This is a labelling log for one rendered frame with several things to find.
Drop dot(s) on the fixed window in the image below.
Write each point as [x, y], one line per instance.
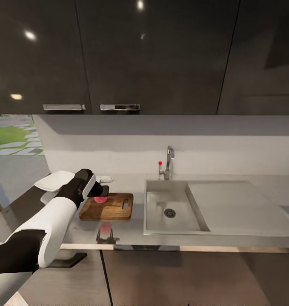
[22, 159]

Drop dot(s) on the drop in sink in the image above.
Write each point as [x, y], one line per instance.
[209, 207]

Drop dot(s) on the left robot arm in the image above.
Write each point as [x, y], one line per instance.
[36, 243]

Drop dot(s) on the bowl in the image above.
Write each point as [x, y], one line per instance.
[54, 181]

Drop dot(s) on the cabinet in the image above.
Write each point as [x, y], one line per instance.
[256, 79]
[114, 57]

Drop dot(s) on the cutting board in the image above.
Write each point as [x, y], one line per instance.
[112, 208]

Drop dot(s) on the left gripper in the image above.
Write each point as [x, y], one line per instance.
[103, 190]

